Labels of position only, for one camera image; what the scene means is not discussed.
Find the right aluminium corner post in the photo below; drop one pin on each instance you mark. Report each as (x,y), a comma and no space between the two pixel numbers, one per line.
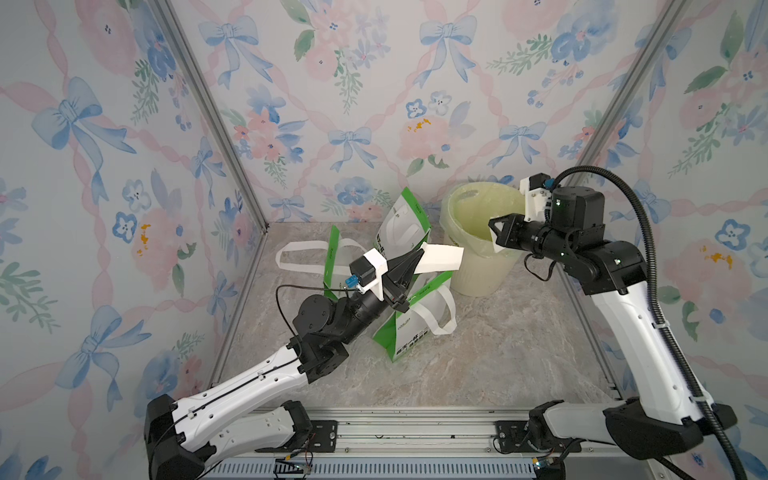
(608,48)

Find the green white bag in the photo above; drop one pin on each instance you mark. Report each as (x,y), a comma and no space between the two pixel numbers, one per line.
(337,254)
(405,227)
(432,311)

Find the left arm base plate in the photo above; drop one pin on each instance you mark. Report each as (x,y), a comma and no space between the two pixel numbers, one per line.
(321,437)

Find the aluminium front rail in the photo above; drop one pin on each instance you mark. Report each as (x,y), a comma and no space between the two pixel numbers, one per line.
(433,443)

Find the green bin liner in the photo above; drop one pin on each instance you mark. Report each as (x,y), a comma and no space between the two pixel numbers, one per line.
(467,209)

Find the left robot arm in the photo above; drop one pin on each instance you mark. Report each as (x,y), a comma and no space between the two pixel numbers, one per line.
(185,438)

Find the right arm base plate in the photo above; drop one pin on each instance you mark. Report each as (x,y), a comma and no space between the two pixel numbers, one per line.
(517,436)

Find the left aluminium corner post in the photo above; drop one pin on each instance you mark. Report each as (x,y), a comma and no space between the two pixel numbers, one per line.
(181,48)

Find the cream trash bin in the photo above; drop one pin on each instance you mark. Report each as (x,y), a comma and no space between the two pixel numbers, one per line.
(481,277)

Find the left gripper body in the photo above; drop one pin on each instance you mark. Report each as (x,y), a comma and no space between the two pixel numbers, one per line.
(390,297)

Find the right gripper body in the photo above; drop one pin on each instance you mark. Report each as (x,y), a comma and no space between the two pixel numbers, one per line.
(529,235)

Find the aluminium corner post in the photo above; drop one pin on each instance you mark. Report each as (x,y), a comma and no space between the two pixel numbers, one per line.
(181,48)
(608,48)

